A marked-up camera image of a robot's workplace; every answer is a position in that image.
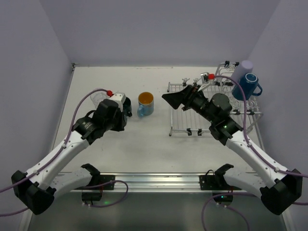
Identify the lavender plastic cup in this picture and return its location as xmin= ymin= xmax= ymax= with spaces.
xmin=231 ymin=60 xmax=254 ymax=82

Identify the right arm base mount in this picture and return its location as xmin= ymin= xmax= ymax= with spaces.
xmin=198 ymin=164 xmax=241 ymax=193

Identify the dark blue plastic mug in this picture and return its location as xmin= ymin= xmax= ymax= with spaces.
xmin=232 ymin=73 xmax=263 ymax=101

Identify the metal dish rack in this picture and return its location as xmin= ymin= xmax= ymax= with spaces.
xmin=167 ymin=61 xmax=263 ymax=136

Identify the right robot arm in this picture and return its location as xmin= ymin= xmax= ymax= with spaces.
xmin=162 ymin=85 xmax=303 ymax=215

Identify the clear glass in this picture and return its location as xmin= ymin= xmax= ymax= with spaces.
xmin=90 ymin=91 xmax=109 ymax=108

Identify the light blue mug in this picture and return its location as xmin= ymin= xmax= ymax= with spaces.
xmin=137 ymin=92 xmax=154 ymax=117

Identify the aluminium mounting rail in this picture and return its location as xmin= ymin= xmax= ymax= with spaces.
xmin=69 ymin=172 xmax=253 ymax=193

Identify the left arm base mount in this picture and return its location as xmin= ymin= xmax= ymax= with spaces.
xmin=81 ymin=164 xmax=116 ymax=205

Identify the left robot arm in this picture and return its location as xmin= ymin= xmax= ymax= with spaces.
xmin=11 ymin=93 xmax=132 ymax=215

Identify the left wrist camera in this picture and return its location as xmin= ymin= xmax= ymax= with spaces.
xmin=109 ymin=92 xmax=126 ymax=105

